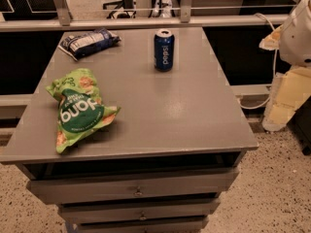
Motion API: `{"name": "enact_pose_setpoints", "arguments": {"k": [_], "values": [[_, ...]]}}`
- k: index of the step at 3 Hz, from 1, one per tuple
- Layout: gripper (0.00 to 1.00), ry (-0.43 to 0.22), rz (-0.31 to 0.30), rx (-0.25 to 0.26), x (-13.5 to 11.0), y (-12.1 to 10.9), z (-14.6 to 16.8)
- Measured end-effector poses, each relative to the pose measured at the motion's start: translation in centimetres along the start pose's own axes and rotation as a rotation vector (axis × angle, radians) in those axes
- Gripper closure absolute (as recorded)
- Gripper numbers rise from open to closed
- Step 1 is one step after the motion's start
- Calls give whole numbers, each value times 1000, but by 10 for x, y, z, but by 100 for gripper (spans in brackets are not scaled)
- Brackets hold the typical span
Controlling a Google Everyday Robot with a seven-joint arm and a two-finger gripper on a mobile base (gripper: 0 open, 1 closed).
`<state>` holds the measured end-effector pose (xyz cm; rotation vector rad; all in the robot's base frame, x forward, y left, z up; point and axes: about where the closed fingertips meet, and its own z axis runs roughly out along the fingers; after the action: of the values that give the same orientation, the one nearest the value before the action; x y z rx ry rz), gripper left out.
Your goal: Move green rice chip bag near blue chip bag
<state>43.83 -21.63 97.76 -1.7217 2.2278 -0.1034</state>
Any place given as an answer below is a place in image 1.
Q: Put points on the grey drawer cabinet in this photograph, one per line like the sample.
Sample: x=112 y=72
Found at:
x=162 y=164

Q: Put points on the grey metal railing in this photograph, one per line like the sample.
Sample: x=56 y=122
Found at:
x=70 y=15

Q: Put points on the blue chip bag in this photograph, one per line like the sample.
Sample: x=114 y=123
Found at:
x=89 y=43

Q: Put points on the green rice chip bag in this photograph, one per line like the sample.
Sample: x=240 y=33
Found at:
x=81 y=111

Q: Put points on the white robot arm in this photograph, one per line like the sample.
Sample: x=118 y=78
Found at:
x=295 y=39

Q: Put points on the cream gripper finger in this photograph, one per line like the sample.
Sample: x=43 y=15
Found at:
x=288 y=93
x=271 y=41

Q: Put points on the blue pepsi can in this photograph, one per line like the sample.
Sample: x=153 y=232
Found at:
x=164 y=42

